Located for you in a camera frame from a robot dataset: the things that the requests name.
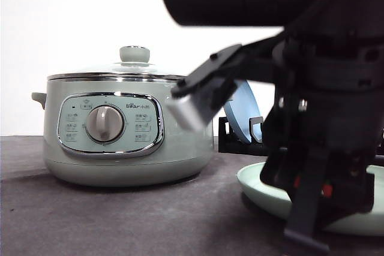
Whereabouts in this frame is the green plate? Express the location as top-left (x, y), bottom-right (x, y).
top-left (237, 162), bottom-right (384, 236)

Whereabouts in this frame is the glass steamer lid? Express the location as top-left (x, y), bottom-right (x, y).
top-left (47, 46), bottom-right (184, 80)

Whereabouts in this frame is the green electric steamer pot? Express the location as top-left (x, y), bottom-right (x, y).
top-left (31, 73), bottom-right (213, 187)

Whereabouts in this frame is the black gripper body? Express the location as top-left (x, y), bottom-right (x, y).
top-left (260, 26), bottom-right (384, 216)

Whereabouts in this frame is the blue plate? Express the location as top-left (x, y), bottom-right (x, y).
top-left (223, 79), bottom-right (262, 142)

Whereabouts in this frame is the black plate rack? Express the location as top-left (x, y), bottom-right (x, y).
top-left (218, 116), bottom-right (384, 155)

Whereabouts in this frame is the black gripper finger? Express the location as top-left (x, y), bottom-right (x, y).
top-left (284, 149), bottom-right (330, 253)

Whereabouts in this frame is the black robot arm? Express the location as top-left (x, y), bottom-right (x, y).
top-left (163, 0), bottom-right (384, 251)

